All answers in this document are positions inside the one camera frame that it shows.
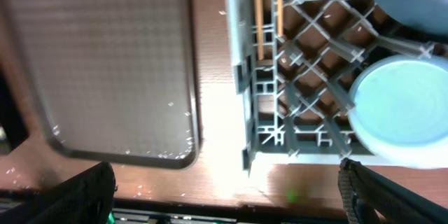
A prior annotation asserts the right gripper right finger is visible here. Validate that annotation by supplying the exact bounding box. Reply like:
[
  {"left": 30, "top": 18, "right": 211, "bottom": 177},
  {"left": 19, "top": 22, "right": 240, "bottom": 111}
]
[{"left": 338, "top": 158, "right": 447, "bottom": 224}]

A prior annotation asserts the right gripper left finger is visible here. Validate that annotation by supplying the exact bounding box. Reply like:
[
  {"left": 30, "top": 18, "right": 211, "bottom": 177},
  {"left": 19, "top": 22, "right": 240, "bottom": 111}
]
[{"left": 1, "top": 162, "right": 116, "bottom": 224}]

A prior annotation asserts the light blue bowl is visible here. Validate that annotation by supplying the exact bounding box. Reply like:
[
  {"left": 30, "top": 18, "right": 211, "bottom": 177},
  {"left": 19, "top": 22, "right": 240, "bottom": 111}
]
[{"left": 348, "top": 55, "right": 447, "bottom": 169}]

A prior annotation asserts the wooden chopstick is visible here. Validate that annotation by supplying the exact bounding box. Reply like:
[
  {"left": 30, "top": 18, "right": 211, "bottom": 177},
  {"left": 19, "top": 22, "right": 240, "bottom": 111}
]
[
  {"left": 254, "top": 0, "right": 264, "bottom": 60},
  {"left": 277, "top": 0, "right": 284, "bottom": 37}
]

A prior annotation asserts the grey dishwasher rack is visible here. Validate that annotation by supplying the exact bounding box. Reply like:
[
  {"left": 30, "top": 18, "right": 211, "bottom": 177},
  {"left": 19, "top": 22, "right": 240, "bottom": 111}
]
[{"left": 225, "top": 0, "right": 447, "bottom": 169}]

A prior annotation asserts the brown serving tray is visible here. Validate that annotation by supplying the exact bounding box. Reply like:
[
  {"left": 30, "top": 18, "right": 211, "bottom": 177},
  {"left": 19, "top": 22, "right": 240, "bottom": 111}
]
[{"left": 1, "top": 0, "right": 200, "bottom": 169}]

